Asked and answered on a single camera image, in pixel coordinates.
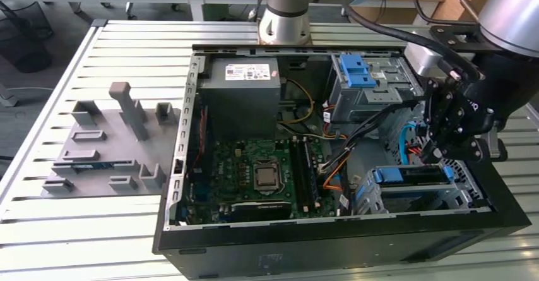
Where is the metal disk bay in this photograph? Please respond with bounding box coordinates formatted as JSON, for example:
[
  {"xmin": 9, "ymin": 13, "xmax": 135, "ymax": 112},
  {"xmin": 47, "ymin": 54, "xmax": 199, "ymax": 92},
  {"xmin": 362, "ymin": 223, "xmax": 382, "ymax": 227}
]
[{"xmin": 353, "ymin": 162, "xmax": 485, "ymax": 216}]

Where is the hard disk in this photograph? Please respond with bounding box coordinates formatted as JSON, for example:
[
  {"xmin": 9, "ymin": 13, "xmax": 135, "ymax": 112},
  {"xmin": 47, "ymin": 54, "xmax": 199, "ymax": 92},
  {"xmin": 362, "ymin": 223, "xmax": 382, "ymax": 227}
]
[{"xmin": 373, "ymin": 165, "xmax": 456, "ymax": 188}]

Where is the black cable bundle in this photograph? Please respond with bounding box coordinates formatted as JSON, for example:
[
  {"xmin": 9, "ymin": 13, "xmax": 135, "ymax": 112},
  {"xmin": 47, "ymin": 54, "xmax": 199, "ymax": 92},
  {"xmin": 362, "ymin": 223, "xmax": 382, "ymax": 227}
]
[{"xmin": 319, "ymin": 99, "xmax": 425, "ymax": 175}]

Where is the green motherboard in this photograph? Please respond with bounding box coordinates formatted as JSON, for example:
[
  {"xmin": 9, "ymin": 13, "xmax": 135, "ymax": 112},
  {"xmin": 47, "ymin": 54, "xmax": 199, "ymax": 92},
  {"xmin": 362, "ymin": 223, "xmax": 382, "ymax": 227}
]
[{"xmin": 187, "ymin": 135, "xmax": 343, "ymax": 225}]

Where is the black graphics card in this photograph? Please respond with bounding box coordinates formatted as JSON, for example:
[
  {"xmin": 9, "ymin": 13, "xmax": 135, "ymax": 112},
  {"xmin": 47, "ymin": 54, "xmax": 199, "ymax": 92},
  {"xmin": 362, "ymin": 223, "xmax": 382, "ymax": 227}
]
[{"xmin": 230, "ymin": 200, "xmax": 294, "ymax": 222}]

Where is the silver CPU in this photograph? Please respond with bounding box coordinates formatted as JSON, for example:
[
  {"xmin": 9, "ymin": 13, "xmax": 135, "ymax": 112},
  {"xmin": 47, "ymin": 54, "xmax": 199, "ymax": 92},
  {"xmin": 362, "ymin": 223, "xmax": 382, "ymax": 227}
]
[{"xmin": 255, "ymin": 167, "xmax": 281, "ymax": 188}]

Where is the black wrist mount bracket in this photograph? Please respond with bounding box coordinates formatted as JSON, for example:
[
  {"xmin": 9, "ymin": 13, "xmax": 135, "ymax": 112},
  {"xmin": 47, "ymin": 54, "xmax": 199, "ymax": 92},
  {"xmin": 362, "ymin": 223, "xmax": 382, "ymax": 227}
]
[{"xmin": 429, "ymin": 24, "xmax": 506, "ymax": 54}]

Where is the blue data wire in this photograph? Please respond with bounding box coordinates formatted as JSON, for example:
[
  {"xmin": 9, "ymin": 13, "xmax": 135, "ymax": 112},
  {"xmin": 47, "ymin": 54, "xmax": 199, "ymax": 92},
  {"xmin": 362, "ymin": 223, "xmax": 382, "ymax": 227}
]
[{"xmin": 397, "ymin": 120, "xmax": 426, "ymax": 165}]

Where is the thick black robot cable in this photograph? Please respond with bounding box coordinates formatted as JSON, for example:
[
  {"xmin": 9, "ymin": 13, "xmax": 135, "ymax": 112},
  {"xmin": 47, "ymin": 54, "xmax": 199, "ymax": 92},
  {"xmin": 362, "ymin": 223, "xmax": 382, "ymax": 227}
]
[{"xmin": 341, "ymin": 0, "xmax": 486, "ymax": 83}]

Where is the red orange wire bundle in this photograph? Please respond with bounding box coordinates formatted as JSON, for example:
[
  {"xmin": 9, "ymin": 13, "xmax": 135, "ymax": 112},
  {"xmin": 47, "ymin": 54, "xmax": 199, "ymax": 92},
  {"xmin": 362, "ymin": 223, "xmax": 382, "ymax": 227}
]
[{"xmin": 322, "ymin": 102, "xmax": 351, "ymax": 141}]

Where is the grey metal stand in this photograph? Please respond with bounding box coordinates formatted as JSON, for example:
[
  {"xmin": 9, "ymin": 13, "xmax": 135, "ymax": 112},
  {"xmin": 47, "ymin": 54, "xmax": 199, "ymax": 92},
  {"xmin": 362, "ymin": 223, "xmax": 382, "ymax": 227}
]
[{"xmin": 0, "ymin": 81, "xmax": 21, "ymax": 108}]

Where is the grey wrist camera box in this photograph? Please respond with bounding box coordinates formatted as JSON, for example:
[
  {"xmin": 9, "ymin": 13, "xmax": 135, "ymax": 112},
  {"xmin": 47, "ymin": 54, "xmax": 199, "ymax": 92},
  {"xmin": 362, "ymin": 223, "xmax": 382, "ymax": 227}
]
[{"xmin": 406, "ymin": 45, "xmax": 445, "ymax": 76}]

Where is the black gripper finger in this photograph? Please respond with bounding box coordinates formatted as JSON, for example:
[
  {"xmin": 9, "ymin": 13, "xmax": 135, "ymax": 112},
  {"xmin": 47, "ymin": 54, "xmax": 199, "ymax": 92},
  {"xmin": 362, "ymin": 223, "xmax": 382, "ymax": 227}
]
[
  {"xmin": 421, "ymin": 78, "xmax": 468, "ymax": 164},
  {"xmin": 429, "ymin": 128, "xmax": 510, "ymax": 165}
]

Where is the blue RAM stick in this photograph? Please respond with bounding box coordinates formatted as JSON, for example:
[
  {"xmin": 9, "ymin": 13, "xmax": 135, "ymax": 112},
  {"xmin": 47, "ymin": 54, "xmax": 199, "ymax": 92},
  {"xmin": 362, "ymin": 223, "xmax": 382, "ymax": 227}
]
[{"xmin": 71, "ymin": 163, "xmax": 115, "ymax": 172}]

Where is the yellow wire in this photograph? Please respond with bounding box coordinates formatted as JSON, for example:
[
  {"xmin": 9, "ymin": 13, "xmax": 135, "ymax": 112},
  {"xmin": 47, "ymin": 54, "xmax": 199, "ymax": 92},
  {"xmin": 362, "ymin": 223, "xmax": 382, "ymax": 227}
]
[{"xmin": 277, "ymin": 78, "xmax": 318, "ymax": 125}]

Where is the grey black wire bundle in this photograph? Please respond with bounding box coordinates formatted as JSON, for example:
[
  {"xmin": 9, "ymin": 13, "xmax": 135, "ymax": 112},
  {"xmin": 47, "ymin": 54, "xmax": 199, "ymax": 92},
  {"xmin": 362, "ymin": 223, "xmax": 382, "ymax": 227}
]
[{"xmin": 278, "ymin": 129, "xmax": 351, "ymax": 141}]

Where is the red black twisted wire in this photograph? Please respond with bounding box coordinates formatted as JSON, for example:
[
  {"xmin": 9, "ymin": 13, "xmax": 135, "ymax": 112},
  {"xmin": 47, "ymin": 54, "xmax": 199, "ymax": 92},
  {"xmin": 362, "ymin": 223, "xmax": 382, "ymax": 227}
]
[{"xmin": 191, "ymin": 105, "xmax": 211, "ymax": 175}]

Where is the grey parts rack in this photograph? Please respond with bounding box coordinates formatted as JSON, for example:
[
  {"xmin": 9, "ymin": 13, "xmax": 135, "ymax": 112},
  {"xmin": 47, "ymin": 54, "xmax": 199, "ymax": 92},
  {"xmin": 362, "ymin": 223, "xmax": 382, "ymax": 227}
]
[{"xmin": 41, "ymin": 81, "xmax": 183, "ymax": 200}]

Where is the metal optical drive cage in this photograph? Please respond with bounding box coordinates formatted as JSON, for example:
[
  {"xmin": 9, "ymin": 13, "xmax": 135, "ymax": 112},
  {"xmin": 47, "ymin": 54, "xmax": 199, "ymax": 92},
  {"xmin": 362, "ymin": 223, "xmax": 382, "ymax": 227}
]
[{"xmin": 329, "ymin": 52, "xmax": 428, "ymax": 128}]

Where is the grey power supply unit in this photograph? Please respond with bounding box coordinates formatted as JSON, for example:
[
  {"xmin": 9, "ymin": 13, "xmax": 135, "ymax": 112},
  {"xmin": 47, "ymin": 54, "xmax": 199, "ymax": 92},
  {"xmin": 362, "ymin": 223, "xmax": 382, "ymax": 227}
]
[{"xmin": 198, "ymin": 56, "xmax": 282, "ymax": 141}]

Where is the blue plastic drive latch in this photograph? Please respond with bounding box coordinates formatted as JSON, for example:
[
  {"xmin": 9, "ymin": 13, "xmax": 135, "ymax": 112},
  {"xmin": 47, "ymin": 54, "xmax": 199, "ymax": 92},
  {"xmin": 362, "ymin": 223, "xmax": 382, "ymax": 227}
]
[{"xmin": 339, "ymin": 53, "xmax": 378, "ymax": 89}]

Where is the black RAM slot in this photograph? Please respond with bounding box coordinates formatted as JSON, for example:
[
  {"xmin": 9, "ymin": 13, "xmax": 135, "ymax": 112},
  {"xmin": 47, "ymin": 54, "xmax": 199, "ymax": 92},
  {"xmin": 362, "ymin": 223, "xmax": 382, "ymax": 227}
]
[
  {"xmin": 290, "ymin": 137, "xmax": 313, "ymax": 212},
  {"xmin": 302, "ymin": 137, "xmax": 325, "ymax": 210}
]

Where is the CPU socket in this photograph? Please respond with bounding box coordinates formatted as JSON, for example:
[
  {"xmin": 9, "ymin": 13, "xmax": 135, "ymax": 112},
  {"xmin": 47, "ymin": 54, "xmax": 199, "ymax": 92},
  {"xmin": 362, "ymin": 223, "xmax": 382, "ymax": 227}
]
[{"xmin": 250, "ymin": 158, "xmax": 285, "ymax": 197}]

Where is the black open PC case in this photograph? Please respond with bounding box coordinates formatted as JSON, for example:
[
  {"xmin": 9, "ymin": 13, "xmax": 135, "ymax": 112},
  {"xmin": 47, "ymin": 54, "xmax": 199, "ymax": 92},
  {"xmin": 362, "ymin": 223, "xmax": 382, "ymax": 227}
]
[{"xmin": 151, "ymin": 43, "xmax": 533, "ymax": 278}]

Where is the black mesh wastebasket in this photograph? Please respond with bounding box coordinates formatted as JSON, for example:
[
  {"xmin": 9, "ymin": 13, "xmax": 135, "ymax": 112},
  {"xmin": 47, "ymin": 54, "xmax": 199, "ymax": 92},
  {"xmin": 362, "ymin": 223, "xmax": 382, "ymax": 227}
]
[{"xmin": 0, "ymin": 1, "xmax": 55, "ymax": 73}]

